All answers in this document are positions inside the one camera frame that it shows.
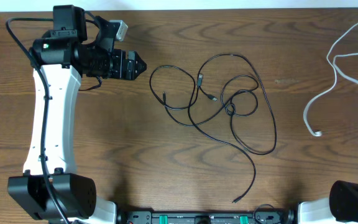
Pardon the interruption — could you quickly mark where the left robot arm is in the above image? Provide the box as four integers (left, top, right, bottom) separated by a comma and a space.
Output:
7, 5, 147, 223

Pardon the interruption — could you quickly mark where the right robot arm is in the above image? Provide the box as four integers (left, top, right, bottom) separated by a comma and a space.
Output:
296, 23, 358, 223

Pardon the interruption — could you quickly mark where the white USB cable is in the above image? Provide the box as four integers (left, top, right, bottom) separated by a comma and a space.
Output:
303, 17, 358, 138

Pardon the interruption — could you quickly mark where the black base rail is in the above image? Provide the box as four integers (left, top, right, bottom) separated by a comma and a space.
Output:
116, 204, 297, 224

